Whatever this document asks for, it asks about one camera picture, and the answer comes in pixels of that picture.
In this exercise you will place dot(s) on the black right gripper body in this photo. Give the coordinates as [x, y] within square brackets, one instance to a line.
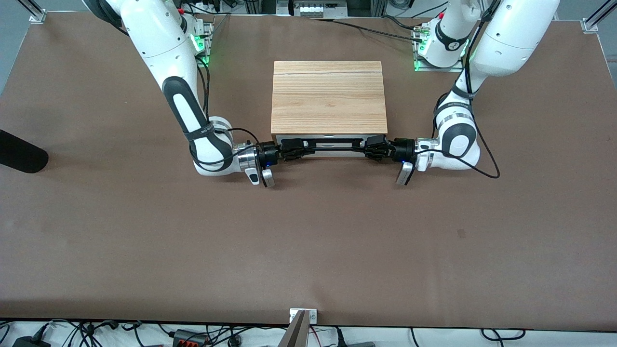
[269, 154]

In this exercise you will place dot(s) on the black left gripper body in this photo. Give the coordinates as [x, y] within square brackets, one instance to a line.
[401, 149]

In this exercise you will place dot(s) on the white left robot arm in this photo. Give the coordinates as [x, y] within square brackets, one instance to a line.
[506, 43]

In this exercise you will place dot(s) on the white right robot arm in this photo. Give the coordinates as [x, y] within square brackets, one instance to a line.
[159, 38]

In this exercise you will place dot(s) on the wooden drawer cabinet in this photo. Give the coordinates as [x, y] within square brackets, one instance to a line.
[328, 101]

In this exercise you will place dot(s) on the white power strip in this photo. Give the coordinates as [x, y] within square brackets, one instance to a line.
[318, 8]

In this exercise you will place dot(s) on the black adapter with red connectors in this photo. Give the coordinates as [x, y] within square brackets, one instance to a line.
[190, 339]

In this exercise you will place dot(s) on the black rounded object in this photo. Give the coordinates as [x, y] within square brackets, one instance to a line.
[21, 154]

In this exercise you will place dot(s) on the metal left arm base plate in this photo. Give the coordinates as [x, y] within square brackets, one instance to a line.
[455, 69]

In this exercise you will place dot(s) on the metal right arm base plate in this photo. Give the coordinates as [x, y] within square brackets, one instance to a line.
[208, 41]

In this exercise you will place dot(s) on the small metal bracket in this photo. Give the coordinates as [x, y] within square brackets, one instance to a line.
[313, 315]

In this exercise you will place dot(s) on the grey camera mount bar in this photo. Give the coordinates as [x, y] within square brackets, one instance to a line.
[295, 335]

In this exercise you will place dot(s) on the aluminium frame post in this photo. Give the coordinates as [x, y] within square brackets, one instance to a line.
[595, 20]
[34, 13]

